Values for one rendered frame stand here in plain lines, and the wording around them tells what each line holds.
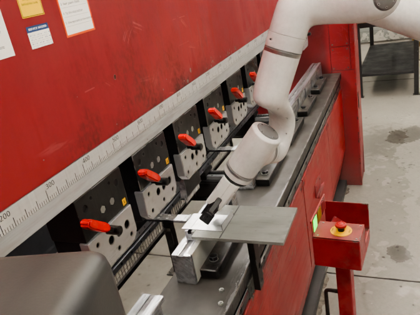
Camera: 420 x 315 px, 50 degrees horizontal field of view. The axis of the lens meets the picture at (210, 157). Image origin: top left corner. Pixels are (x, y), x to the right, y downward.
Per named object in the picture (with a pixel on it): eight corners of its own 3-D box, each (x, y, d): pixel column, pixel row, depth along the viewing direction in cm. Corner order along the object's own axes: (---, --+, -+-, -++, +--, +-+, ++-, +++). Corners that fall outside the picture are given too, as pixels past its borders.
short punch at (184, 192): (189, 204, 128) (182, 174, 124) (182, 204, 129) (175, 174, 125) (202, 187, 136) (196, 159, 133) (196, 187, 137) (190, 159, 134)
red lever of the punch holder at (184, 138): (187, 132, 111) (203, 144, 119) (172, 132, 112) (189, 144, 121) (186, 139, 110) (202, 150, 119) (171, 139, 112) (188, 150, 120)
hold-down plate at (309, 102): (307, 116, 242) (307, 110, 241) (297, 117, 244) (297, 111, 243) (317, 99, 267) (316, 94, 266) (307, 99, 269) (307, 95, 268)
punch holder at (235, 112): (235, 127, 152) (227, 79, 146) (211, 129, 156) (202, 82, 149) (248, 113, 165) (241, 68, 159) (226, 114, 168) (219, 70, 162)
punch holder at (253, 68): (252, 109, 169) (245, 64, 163) (230, 110, 172) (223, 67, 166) (262, 96, 182) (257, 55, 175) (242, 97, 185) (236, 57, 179)
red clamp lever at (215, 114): (216, 106, 127) (228, 118, 136) (202, 107, 129) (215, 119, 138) (215, 112, 127) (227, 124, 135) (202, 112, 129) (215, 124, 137)
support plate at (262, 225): (284, 245, 117) (283, 242, 117) (191, 239, 128) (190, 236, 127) (297, 210, 132) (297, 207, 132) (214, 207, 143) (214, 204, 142)
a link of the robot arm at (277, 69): (295, 49, 119) (264, 154, 130) (257, 42, 108) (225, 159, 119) (324, 57, 114) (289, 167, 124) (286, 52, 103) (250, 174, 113)
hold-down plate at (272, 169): (269, 186, 175) (268, 179, 174) (255, 185, 177) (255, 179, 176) (286, 154, 200) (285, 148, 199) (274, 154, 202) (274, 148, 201)
